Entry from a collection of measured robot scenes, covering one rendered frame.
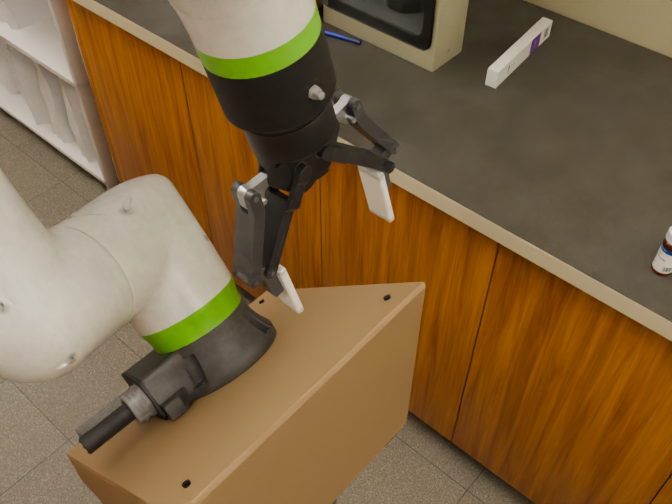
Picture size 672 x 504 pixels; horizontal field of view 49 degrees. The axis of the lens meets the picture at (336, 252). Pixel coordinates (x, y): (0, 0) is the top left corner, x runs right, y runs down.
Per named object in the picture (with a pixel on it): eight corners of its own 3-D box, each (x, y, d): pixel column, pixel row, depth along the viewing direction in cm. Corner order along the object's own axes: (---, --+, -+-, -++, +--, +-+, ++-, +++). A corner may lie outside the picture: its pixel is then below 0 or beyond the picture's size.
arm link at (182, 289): (118, 377, 87) (21, 242, 82) (197, 303, 98) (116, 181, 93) (185, 361, 79) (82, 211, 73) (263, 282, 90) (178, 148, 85)
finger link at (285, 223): (315, 166, 61) (303, 166, 60) (280, 282, 66) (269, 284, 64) (284, 148, 64) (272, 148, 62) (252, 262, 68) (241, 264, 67)
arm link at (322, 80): (263, 99, 49) (356, 22, 52) (161, 47, 55) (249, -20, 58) (287, 162, 53) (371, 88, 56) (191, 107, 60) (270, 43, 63)
